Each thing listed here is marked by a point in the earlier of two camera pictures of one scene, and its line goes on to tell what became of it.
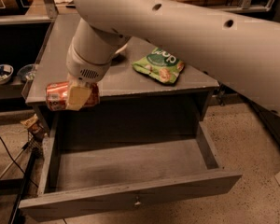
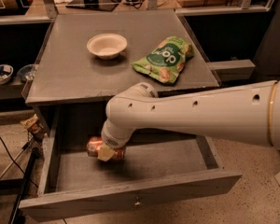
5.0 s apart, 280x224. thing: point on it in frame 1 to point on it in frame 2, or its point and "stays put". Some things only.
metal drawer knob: x=137 y=203 stays put
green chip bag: x=161 y=65 stays put
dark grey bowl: x=27 y=72 stays put
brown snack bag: x=34 y=125 stays put
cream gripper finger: x=77 y=95 to x=105 y=152
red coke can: x=57 y=95 to x=93 y=143
